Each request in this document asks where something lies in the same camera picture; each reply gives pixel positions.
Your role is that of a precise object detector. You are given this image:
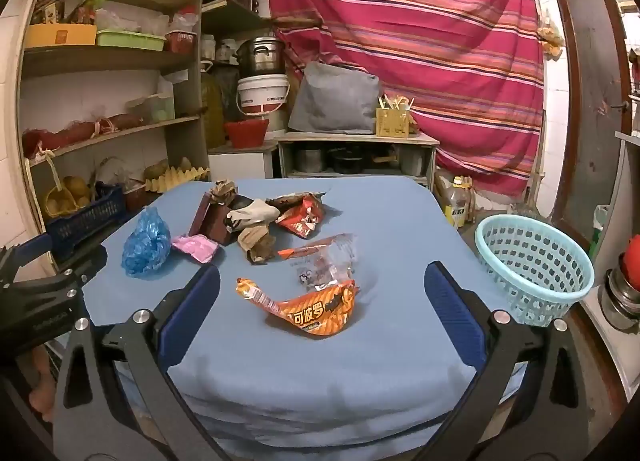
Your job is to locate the yellow box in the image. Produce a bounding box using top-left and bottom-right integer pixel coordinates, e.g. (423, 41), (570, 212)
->
(25, 24), (97, 48)

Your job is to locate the clear plastic wrapper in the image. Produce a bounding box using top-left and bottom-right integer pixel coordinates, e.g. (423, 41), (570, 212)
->
(277, 233), (358, 292)

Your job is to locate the tan paper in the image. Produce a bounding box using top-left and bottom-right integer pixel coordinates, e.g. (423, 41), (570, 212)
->
(237, 225), (277, 264)

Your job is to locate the blue table cover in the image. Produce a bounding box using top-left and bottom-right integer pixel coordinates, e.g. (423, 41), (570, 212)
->
(82, 176), (531, 461)

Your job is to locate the wooden door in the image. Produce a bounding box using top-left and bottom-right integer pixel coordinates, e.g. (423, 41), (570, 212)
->
(551, 0), (633, 252)

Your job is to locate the pink wrapper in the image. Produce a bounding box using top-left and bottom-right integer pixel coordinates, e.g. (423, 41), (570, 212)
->
(171, 234), (221, 264)

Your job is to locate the oil bottle with yellow label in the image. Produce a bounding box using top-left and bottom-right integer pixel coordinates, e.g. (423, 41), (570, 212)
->
(445, 176), (473, 228)

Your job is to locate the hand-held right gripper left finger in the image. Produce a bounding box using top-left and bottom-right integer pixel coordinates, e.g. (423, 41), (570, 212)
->
(52, 265), (236, 461)

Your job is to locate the steel pot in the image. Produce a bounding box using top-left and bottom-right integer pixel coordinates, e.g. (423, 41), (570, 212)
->
(235, 36), (286, 77)

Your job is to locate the low wooden cabinet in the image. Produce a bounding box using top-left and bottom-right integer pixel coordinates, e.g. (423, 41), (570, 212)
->
(277, 131), (440, 187)

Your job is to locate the red striped cloth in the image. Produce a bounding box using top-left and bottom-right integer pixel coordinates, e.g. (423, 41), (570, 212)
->
(262, 0), (546, 197)

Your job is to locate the brown paper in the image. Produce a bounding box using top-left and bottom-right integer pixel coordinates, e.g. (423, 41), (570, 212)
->
(209, 180), (238, 206)

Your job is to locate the maroon sandpaper sheet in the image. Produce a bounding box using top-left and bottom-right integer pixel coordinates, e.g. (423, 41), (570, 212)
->
(188, 191), (216, 238)

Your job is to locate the red plastic basin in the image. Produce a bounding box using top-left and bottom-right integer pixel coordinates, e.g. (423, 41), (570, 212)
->
(223, 120), (271, 148)

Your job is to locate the white and black wrapper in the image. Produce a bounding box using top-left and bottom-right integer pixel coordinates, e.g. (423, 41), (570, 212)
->
(223, 195), (281, 233)

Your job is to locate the blue plastic crate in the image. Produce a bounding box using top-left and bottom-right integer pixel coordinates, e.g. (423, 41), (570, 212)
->
(47, 184), (126, 262)

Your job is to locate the white plastic bucket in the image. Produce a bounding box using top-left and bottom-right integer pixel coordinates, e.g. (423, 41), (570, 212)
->
(236, 74), (291, 117)

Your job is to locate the white cabinet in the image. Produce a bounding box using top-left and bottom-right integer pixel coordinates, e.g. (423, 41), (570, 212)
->
(207, 141), (278, 179)

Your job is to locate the grey bag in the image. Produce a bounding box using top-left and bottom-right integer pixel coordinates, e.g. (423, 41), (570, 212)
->
(288, 61), (381, 134)

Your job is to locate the black sandpaper sheet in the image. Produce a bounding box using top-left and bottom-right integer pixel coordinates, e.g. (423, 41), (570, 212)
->
(207, 202), (237, 246)

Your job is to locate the small red basket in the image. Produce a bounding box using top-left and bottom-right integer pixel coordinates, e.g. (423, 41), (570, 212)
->
(165, 30), (197, 54)

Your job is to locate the orange snack packet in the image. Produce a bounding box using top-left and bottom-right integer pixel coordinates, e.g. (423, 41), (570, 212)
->
(236, 277), (362, 338)

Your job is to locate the wooden shelf unit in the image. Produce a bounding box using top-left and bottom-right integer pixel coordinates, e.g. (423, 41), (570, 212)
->
(15, 0), (211, 242)

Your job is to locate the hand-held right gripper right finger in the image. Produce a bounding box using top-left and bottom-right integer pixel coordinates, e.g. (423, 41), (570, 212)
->
(420, 261), (596, 461)

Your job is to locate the blue plastic bag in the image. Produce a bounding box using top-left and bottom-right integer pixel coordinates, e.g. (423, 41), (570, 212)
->
(121, 206), (172, 278)

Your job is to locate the clear plastic container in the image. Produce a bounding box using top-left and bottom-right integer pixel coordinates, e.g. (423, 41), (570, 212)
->
(127, 94), (176, 124)

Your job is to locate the red snack wrapper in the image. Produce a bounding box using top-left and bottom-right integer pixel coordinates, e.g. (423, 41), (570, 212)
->
(276, 195), (326, 239)

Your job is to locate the yellow utensil holder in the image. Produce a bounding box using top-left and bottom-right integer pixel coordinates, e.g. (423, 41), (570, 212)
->
(376, 96), (416, 138)

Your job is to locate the dark foil wrapper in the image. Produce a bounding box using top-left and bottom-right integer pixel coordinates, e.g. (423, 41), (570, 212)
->
(265, 191), (328, 212)

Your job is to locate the yellow basket of potatoes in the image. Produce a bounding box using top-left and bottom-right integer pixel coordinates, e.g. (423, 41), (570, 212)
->
(42, 175), (94, 220)

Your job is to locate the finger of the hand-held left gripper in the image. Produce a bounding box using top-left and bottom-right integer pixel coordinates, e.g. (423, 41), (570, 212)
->
(47, 243), (109, 292)
(0, 232), (55, 273)

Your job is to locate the yellow egg tray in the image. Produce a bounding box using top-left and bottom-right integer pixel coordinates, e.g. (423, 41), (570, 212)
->
(145, 166), (211, 192)

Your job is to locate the red mesh bag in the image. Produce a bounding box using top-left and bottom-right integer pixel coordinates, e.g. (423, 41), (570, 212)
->
(97, 114), (149, 135)
(22, 125), (99, 158)

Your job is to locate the hanging orange bag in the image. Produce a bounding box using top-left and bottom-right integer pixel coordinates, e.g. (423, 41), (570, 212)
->
(537, 16), (566, 59)

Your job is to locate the light blue plastic basket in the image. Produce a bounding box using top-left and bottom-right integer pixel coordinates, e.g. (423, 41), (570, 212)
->
(474, 214), (596, 327)

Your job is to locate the black pan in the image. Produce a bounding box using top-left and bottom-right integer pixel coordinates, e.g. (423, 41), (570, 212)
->
(327, 146), (372, 175)

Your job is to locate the green plastic tray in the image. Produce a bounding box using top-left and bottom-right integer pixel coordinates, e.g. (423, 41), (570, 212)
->
(96, 30), (167, 51)

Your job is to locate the green bottle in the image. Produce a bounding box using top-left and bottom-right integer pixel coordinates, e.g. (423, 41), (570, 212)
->
(590, 204), (611, 258)

